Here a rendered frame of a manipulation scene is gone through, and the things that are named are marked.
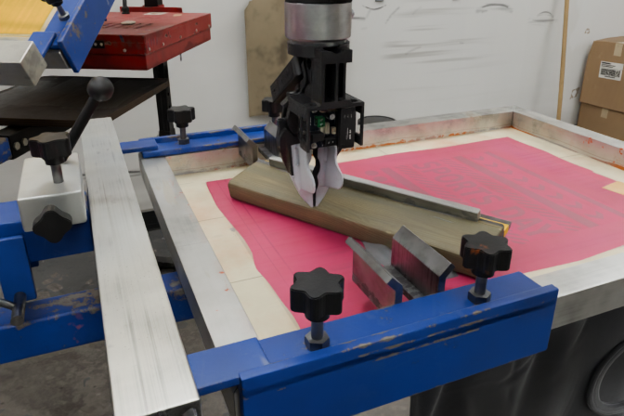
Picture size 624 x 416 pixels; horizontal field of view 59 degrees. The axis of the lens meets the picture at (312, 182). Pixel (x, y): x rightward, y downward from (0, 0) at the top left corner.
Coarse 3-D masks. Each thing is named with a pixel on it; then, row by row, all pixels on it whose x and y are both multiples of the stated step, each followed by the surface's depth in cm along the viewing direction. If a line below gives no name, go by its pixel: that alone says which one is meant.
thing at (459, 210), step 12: (276, 156) 82; (312, 168) 78; (348, 180) 75; (360, 180) 74; (372, 192) 73; (384, 192) 72; (396, 192) 70; (408, 192) 70; (420, 204) 69; (432, 204) 68; (444, 204) 67; (456, 204) 67; (468, 216) 66
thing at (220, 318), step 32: (384, 128) 103; (416, 128) 106; (448, 128) 109; (480, 128) 112; (544, 128) 107; (576, 128) 103; (160, 160) 87; (192, 160) 91; (224, 160) 93; (608, 160) 95; (160, 192) 75; (160, 224) 73; (192, 224) 66; (192, 256) 59; (608, 256) 59; (192, 288) 54; (224, 288) 54; (576, 288) 54; (608, 288) 55; (224, 320) 49; (576, 320) 55
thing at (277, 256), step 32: (608, 192) 84; (608, 224) 74; (256, 256) 66; (288, 256) 66; (320, 256) 66; (352, 256) 66; (512, 256) 66; (544, 256) 66; (576, 256) 66; (288, 288) 60; (352, 288) 60; (448, 288) 60
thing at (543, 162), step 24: (480, 144) 105; (504, 144) 105; (360, 168) 93; (528, 168) 93; (552, 168) 93; (576, 168) 93; (216, 192) 84; (240, 216) 76; (264, 216) 76; (288, 216) 76
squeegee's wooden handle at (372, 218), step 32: (256, 192) 77; (288, 192) 76; (352, 192) 74; (320, 224) 72; (352, 224) 69; (384, 224) 67; (416, 224) 66; (448, 224) 66; (480, 224) 65; (448, 256) 62
